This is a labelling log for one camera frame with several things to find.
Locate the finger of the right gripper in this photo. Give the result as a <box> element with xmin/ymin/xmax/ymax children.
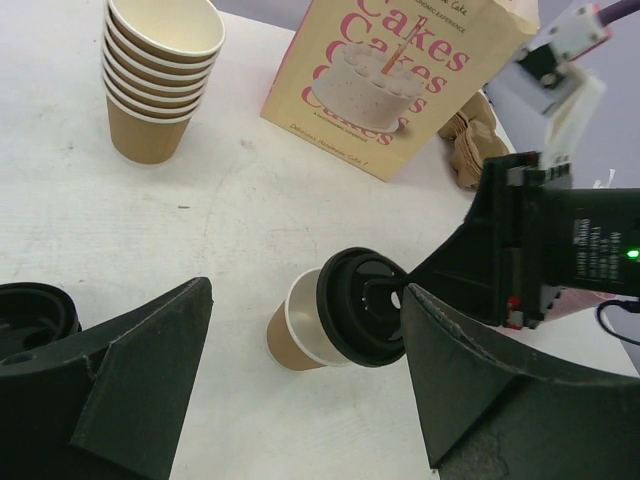
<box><xmin>364</xmin><ymin>219</ymin><xmax>500</xmax><ymax>325</ymax></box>

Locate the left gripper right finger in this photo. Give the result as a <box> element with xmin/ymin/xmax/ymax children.
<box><xmin>401</xmin><ymin>284</ymin><xmax>639</xmax><ymax>479</ymax></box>

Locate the cakes paper gift bag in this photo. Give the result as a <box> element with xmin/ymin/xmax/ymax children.
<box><xmin>261</xmin><ymin>0</ymin><xmax>539</xmax><ymax>181</ymax></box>

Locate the pink cup holding straws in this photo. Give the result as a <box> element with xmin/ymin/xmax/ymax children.
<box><xmin>544</xmin><ymin>288</ymin><xmax>639</xmax><ymax>322</ymax></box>

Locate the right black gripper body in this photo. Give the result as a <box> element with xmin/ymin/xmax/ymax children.
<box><xmin>476</xmin><ymin>152</ymin><xmax>639</xmax><ymax>329</ymax></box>

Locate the single brown paper cup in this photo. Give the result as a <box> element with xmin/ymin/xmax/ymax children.
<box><xmin>266</xmin><ymin>268</ymin><xmax>351</xmax><ymax>372</ymax></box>

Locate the black coffee cup lid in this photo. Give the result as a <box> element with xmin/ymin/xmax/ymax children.
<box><xmin>316</xmin><ymin>247</ymin><xmax>407</xmax><ymax>368</ymax></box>

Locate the brown pulp cup carrier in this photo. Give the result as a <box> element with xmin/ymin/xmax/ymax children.
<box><xmin>438</xmin><ymin>92</ymin><xmax>509</xmax><ymax>189</ymax></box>

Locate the stack of black lids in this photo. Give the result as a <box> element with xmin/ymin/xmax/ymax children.
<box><xmin>1</xmin><ymin>282</ymin><xmax>82</xmax><ymax>360</ymax></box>

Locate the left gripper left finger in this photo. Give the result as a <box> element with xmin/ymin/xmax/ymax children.
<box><xmin>1</xmin><ymin>277</ymin><xmax>213</xmax><ymax>479</ymax></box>

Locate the stack of brown paper cups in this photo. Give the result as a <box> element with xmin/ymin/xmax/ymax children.
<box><xmin>101</xmin><ymin>0</ymin><xmax>226</xmax><ymax>165</ymax></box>

